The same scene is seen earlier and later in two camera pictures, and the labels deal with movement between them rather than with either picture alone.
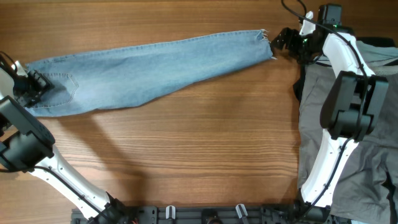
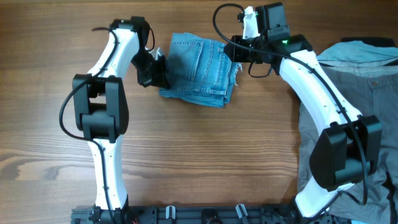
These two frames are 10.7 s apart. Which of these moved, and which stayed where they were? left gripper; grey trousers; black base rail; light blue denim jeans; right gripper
Moved: right gripper; light blue denim jeans; left gripper
Stayed: grey trousers; black base rail
